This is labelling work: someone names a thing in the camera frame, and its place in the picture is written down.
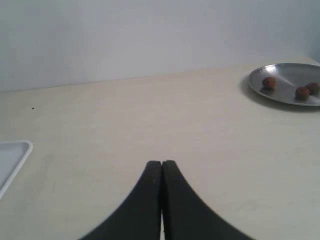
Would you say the round metal plate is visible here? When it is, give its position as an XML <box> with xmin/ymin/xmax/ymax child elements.
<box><xmin>247</xmin><ymin>63</ymin><xmax>320</xmax><ymax>107</ymax></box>

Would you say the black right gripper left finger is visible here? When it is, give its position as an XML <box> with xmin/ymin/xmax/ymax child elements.
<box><xmin>82</xmin><ymin>161</ymin><xmax>162</xmax><ymax>240</ymax></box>

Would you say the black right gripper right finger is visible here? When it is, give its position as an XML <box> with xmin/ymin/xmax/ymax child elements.
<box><xmin>161</xmin><ymin>160</ymin><xmax>247</xmax><ymax>240</ymax></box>

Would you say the white rectangular plastic tray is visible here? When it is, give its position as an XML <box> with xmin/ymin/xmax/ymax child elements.
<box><xmin>0</xmin><ymin>140</ymin><xmax>33</xmax><ymax>198</ymax></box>

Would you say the brown fruit on plate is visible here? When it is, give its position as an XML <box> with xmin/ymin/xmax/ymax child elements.
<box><xmin>305</xmin><ymin>82</ymin><xmax>320</xmax><ymax>96</ymax></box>
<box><xmin>295</xmin><ymin>87</ymin><xmax>310</xmax><ymax>101</ymax></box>
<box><xmin>262</xmin><ymin>76</ymin><xmax>276</xmax><ymax>89</ymax></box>

